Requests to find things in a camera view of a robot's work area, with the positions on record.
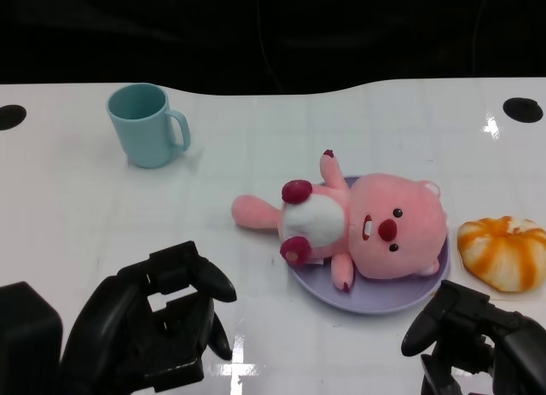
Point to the black backdrop cloth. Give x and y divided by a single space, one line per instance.
170 32

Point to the orange striped bun toy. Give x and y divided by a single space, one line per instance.
503 254

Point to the light blue plastic mug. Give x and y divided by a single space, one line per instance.
141 135

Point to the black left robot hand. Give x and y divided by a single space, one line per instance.
119 327

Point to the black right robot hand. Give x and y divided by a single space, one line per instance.
512 352

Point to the purple plastic plate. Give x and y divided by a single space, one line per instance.
384 301

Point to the pink plush beaver doll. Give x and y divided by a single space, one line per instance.
401 237

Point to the black table grommet hole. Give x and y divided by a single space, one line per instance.
523 110
10 117

